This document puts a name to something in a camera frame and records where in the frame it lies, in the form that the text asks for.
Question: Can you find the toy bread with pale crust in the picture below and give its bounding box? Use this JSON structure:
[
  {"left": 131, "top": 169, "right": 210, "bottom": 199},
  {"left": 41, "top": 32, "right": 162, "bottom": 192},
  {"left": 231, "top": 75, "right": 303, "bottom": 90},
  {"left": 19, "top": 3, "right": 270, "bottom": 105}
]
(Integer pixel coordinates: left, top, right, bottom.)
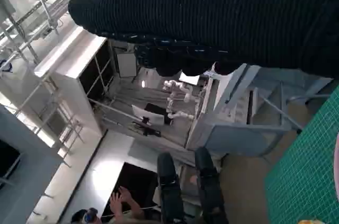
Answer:
[{"left": 298, "top": 218, "right": 328, "bottom": 224}]

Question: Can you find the large black panel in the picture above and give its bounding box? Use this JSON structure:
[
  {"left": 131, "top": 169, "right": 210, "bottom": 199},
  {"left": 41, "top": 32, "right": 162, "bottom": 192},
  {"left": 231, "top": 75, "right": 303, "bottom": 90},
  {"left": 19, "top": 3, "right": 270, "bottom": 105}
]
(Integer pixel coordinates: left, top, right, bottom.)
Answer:
[{"left": 102, "top": 162, "right": 159, "bottom": 217}]

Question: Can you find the small white box cabinet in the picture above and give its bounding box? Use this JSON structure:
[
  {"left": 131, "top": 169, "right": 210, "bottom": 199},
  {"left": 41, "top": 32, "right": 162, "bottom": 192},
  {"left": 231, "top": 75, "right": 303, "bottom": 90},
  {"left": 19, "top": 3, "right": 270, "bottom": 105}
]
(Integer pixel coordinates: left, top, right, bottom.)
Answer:
[{"left": 116, "top": 53, "right": 138, "bottom": 78}]

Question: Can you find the white backed monitor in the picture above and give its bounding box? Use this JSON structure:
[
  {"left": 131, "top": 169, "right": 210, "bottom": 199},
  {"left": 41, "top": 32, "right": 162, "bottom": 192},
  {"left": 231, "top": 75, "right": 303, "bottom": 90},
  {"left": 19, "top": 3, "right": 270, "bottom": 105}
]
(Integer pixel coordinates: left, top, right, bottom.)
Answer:
[{"left": 131, "top": 103, "right": 172, "bottom": 127}]

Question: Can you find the white desk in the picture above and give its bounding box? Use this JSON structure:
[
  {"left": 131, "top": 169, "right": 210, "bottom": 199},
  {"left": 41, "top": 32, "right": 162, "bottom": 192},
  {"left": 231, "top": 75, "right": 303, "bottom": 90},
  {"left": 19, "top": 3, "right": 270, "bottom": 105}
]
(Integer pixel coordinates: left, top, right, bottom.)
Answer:
[{"left": 185, "top": 64, "right": 256, "bottom": 153}]

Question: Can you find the person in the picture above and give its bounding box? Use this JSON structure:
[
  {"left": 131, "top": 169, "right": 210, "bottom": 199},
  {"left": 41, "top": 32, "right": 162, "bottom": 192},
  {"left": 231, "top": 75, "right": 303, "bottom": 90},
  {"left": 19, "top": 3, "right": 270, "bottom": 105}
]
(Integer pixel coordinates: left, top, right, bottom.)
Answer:
[{"left": 70, "top": 185, "right": 159, "bottom": 224}]

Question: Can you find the silver metal pipe rack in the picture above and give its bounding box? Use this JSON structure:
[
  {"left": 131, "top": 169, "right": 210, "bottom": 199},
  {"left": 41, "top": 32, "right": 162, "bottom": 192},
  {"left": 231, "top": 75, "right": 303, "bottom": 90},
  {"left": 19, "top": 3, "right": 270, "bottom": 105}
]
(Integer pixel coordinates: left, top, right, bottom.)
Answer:
[{"left": 0, "top": 0, "right": 106, "bottom": 58}]

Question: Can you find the green cutting mat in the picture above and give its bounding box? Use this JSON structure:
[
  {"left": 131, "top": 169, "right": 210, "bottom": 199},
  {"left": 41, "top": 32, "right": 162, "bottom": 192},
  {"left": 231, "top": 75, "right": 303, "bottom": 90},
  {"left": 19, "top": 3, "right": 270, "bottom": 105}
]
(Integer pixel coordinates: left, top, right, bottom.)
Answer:
[{"left": 264, "top": 79, "right": 339, "bottom": 224}]

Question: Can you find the small white panel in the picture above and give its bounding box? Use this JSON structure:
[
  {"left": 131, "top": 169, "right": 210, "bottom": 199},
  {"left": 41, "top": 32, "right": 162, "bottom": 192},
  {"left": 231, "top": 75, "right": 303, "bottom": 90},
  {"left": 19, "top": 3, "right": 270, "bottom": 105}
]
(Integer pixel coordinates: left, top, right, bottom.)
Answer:
[{"left": 179, "top": 72, "right": 200, "bottom": 86}]

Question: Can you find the pink plastic bowl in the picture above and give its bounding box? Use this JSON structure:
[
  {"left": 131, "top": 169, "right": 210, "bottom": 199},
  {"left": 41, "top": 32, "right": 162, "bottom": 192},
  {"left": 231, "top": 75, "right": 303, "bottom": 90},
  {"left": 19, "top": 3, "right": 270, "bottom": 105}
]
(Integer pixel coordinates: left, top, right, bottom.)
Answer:
[{"left": 334, "top": 131, "right": 339, "bottom": 209}]

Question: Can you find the white open shelf cabinet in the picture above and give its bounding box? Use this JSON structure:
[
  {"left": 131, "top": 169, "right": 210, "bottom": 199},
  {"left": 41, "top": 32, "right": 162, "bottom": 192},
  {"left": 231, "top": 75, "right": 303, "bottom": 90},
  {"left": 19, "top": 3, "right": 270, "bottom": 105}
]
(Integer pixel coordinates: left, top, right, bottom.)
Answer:
[{"left": 34, "top": 26, "right": 114, "bottom": 135}]

